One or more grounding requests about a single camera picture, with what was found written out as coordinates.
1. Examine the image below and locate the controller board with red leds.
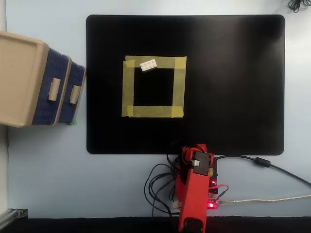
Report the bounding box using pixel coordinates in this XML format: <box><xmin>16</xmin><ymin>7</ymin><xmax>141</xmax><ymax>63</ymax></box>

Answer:
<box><xmin>207</xmin><ymin>178</ymin><xmax>221</xmax><ymax>210</ymax></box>

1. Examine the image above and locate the aluminium rail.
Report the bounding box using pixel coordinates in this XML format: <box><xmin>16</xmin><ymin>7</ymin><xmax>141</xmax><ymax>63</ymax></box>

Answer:
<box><xmin>0</xmin><ymin>208</ymin><xmax>28</xmax><ymax>228</ymax></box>

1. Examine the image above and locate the beige drawer cabinet frame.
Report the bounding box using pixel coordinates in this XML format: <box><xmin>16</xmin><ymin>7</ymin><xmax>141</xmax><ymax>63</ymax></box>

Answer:
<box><xmin>0</xmin><ymin>31</ymin><xmax>87</xmax><ymax>129</ymax></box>

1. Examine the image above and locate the blue drawer with green-edged handle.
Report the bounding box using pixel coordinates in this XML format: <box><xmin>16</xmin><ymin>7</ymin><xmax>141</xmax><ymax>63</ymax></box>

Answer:
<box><xmin>58</xmin><ymin>61</ymin><xmax>86</xmax><ymax>126</ymax></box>

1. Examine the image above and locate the clear braided usb cable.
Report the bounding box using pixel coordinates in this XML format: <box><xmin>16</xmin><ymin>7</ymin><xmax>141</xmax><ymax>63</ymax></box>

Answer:
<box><xmin>218</xmin><ymin>195</ymin><xmax>311</xmax><ymax>205</ymax></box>

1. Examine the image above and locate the white toy brick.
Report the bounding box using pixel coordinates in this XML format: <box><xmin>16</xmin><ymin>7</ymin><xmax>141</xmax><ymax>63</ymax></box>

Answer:
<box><xmin>139</xmin><ymin>59</ymin><xmax>158</xmax><ymax>73</ymax></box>

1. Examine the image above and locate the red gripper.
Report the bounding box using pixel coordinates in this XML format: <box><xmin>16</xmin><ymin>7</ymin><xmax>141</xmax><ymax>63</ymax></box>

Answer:
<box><xmin>181</xmin><ymin>143</ymin><xmax>209</xmax><ymax>159</ymax></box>

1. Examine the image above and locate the black cable with ferrite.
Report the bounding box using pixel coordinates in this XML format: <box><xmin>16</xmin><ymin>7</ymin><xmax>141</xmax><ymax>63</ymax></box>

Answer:
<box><xmin>213</xmin><ymin>155</ymin><xmax>311</xmax><ymax>188</ymax></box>

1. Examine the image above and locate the blue drawer with short handle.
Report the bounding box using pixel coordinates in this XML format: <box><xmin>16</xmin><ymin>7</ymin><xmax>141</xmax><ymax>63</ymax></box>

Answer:
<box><xmin>31</xmin><ymin>47</ymin><xmax>71</xmax><ymax>126</ymax></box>

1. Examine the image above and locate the black rectangular mat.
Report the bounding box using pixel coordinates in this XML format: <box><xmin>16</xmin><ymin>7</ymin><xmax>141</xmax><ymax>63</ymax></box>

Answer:
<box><xmin>86</xmin><ymin>14</ymin><xmax>286</xmax><ymax>155</ymax></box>

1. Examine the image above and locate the black coiled cable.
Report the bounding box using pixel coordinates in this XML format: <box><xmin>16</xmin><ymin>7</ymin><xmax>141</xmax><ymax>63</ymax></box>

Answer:
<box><xmin>288</xmin><ymin>0</ymin><xmax>311</xmax><ymax>14</ymax></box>

